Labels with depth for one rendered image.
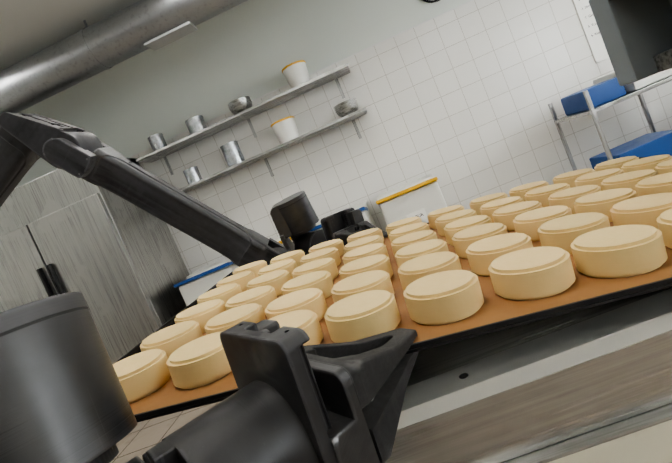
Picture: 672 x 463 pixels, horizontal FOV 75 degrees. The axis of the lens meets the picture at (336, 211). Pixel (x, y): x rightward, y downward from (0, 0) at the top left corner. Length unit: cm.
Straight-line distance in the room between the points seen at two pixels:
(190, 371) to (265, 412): 12
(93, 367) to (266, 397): 7
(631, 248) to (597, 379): 10
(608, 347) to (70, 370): 31
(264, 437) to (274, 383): 2
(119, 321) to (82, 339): 404
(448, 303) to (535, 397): 10
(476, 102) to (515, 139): 51
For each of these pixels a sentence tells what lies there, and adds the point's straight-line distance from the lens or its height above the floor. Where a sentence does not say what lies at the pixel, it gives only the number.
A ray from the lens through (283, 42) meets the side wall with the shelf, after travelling 457.
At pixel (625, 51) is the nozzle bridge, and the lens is 90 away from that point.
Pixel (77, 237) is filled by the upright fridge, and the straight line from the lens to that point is 425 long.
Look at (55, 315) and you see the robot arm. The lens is 19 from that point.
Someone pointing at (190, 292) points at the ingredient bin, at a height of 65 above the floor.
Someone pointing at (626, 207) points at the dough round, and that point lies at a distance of 40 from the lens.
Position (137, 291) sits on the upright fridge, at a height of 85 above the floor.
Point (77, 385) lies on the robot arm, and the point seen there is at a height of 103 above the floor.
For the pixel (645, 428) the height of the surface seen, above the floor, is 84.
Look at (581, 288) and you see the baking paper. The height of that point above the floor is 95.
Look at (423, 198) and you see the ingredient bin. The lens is 370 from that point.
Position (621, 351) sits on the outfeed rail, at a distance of 36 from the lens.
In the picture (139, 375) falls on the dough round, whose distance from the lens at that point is 35.
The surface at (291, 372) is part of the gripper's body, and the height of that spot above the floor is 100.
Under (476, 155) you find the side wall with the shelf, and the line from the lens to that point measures 444.
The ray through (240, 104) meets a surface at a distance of 428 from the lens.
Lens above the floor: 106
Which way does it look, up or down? 4 degrees down
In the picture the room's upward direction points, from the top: 23 degrees counter-clockwise
